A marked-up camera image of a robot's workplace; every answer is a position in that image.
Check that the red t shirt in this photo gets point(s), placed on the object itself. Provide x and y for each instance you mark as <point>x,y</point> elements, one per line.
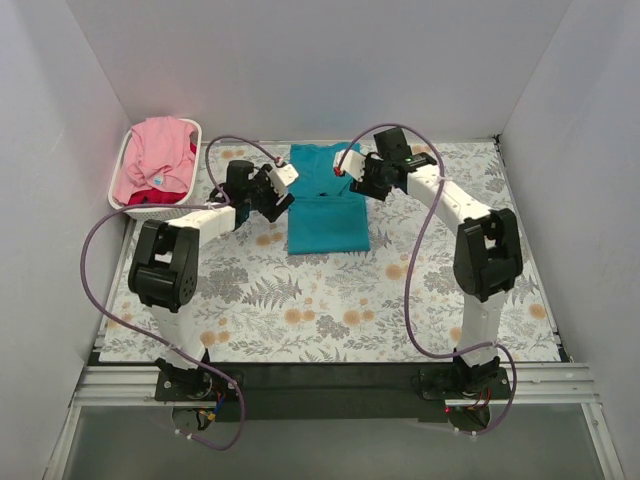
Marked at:
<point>150,197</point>

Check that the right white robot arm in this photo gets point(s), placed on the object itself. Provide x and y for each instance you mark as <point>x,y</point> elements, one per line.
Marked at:
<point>488,255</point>

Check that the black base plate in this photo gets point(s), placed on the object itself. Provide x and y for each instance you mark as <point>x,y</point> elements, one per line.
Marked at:
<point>430,392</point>

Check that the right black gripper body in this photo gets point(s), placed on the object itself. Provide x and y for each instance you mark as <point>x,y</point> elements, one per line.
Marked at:
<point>364,177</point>

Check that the pink t shirt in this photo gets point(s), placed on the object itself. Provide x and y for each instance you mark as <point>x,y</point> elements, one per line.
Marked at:
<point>160,133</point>

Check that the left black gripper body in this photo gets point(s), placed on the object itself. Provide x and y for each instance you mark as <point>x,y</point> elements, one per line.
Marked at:
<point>273,195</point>

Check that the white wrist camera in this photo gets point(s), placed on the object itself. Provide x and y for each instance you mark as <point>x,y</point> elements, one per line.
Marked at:
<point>282,176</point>
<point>349,162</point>

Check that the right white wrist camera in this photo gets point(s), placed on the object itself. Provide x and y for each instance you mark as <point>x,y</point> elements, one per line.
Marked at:
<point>349,162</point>

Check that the aluminium rail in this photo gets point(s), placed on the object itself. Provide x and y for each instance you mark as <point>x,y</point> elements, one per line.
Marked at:
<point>537,383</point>

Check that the teal t shirt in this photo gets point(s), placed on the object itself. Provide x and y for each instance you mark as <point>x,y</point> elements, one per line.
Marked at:
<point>325,217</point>

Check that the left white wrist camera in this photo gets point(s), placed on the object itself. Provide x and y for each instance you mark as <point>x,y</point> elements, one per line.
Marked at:
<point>282,176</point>

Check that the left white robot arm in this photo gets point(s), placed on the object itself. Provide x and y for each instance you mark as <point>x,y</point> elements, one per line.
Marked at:
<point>164,270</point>

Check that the white laundry basket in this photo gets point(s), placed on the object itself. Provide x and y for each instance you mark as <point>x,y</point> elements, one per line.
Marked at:
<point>153,211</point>

